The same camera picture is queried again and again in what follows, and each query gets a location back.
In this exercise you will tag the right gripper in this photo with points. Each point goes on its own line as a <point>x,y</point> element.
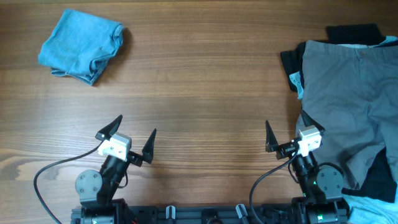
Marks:
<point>272,144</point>

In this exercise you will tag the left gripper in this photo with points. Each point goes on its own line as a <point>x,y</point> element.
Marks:
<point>136,160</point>

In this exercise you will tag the grey shorts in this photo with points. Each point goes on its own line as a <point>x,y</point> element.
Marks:
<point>352,93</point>

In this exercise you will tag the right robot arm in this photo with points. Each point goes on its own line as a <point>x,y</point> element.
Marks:
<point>321,183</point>

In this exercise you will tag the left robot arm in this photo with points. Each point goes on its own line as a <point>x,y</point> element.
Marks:
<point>96,189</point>

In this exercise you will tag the light blue garment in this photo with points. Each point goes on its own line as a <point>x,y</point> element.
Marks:
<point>370,210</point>

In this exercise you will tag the black garment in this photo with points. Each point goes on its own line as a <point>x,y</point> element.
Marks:
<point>376,180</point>

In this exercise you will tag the folded blue denim garment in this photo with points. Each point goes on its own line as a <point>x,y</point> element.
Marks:
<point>81,45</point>

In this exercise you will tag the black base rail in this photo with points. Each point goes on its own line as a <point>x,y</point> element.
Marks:
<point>267,213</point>

